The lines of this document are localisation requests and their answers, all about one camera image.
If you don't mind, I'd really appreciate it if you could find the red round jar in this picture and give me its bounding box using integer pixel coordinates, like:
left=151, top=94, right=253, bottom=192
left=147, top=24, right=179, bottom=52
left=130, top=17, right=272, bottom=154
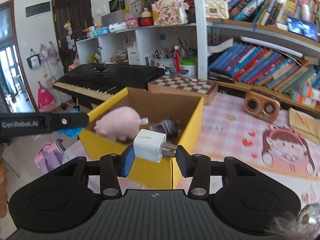
left=140, top=8, right=153, bottom=27

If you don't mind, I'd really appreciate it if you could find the orange white box lower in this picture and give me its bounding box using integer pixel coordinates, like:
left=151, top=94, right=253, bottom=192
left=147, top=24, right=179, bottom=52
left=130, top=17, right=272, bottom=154
left=290, top=90, right=317, bottom=107

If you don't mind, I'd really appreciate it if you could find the orange white box upper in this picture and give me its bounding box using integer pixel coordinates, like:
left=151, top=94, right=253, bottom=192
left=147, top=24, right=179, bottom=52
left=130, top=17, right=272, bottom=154
left=298, top=85, right=320, bottom=101

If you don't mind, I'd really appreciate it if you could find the yellow cardboard box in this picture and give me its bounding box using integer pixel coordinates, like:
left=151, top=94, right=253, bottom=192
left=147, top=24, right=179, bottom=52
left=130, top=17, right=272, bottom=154
left=79, top=88, right=204, bottom=189

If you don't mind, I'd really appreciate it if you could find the brown retro radio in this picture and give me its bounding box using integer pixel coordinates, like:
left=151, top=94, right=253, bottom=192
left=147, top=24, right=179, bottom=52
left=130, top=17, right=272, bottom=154
left=244, top=89, right=281, bottom=123

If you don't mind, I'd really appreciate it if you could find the black electronic keyboard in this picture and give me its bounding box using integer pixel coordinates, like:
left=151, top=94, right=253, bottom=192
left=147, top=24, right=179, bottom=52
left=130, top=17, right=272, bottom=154
left=53, top=64, right=164, bottom=105

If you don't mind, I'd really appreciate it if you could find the white bookshelf unit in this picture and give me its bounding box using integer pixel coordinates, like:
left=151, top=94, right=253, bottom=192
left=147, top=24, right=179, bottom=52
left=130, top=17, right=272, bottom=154
left=75, top=0, right=320, bottom=116

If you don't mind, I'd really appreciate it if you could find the grey purple toy camera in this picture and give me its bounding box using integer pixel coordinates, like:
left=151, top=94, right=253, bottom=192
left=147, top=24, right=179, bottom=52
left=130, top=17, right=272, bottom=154
left=150, top=119, right=178, bottom=137

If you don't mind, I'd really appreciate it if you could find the person left hand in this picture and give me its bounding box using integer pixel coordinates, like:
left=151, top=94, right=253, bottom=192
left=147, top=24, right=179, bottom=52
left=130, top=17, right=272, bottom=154
left=0, top=142, right=12, bottom=219

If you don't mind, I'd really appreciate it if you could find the white quilted handbag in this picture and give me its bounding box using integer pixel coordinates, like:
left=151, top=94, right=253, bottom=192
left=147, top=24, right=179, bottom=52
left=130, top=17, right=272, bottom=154
left=204, top=0, right=229, bottom=20

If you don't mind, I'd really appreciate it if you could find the white green lidded jar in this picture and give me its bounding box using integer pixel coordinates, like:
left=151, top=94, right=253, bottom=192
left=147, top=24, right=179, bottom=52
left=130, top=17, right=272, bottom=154
left=180, top=59, right=197, bottom=78

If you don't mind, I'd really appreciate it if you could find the pink plush pig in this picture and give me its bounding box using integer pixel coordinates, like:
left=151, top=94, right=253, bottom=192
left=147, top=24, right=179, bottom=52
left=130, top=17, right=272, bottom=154
left=94, top=106, right=149, bottom=142

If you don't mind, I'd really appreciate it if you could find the pink school backpack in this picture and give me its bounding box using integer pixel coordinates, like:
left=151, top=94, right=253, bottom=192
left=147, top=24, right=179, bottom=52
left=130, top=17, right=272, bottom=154
left=34, top=139, right=66, bottom=174

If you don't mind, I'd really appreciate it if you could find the white wall charger plug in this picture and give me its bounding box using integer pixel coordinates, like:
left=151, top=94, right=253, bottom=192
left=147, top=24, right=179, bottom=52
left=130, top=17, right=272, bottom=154
left=133, top=129, right=177, bottom=163

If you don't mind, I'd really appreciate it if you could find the orange white box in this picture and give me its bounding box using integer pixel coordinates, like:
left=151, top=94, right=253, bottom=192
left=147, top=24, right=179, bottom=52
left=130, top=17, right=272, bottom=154
left=290, top=90, right=317, bottom=107
left=298, top=85, right=320, bottom=101

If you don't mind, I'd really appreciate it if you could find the red tassel pendant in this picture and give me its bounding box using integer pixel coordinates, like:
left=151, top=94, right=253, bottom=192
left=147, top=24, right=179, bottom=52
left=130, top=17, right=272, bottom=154
left=174, top=45, right=180, bottom=73

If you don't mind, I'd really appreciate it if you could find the pink pig ornament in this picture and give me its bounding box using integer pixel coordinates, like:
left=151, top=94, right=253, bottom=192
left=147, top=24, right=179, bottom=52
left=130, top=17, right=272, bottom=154
left=155, top=0, right=189, bottom=26

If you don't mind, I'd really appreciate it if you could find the wooden chess board box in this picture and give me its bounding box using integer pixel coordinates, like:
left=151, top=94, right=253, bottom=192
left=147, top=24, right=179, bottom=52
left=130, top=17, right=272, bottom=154
left=148, top=75, right=218, bottom=106

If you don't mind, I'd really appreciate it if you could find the pink cartoon table mat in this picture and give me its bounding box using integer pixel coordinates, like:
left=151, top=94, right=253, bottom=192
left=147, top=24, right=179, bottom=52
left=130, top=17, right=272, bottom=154
left=64, top=88, right=319, bottom=203

